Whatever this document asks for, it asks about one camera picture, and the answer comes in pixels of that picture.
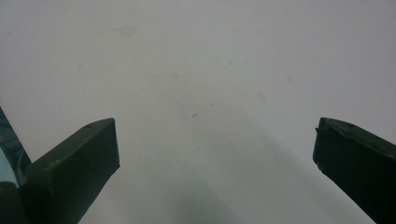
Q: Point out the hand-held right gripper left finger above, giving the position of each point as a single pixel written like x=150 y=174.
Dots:
x=74 y=168

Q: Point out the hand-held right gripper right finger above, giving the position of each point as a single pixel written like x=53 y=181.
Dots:
x=358 y=161

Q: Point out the dark glossy object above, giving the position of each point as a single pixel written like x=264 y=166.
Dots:
x=12 y=146

